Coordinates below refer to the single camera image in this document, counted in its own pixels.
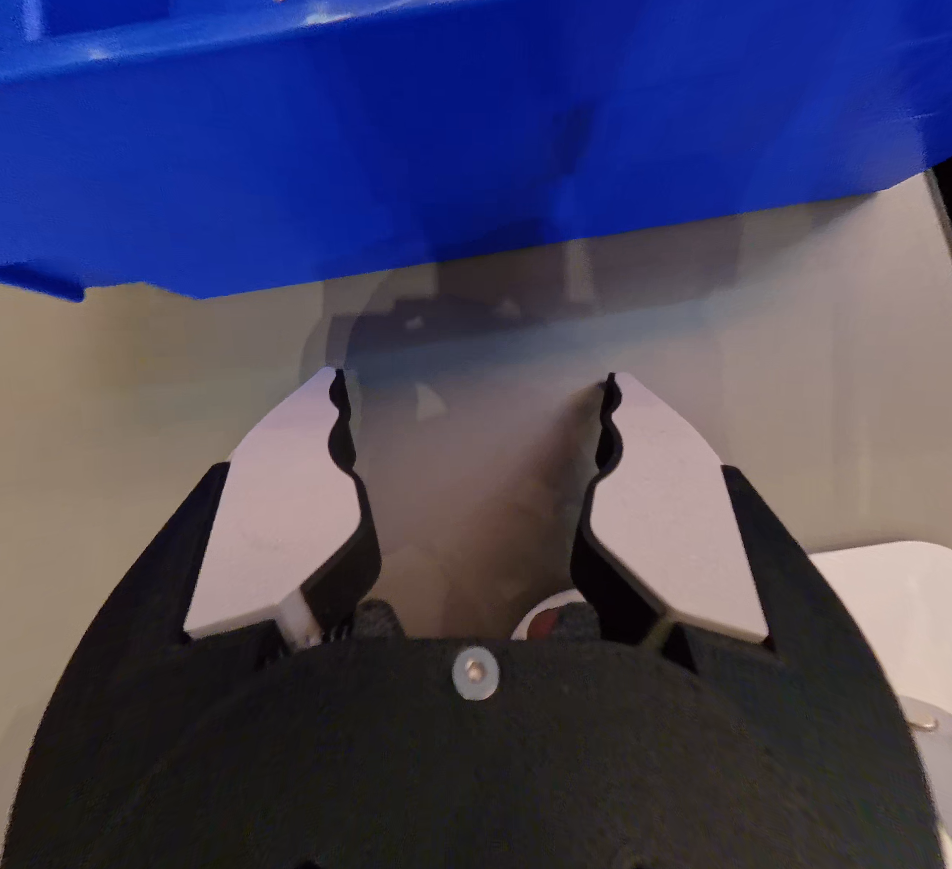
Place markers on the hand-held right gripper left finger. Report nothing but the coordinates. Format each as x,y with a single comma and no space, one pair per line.
275,512

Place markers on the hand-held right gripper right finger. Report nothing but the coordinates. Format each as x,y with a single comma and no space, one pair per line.
669,512

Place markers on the blue plastic bin with dividers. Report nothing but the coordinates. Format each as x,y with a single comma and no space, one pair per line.
372,140

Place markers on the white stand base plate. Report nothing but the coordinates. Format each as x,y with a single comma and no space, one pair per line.
892,609

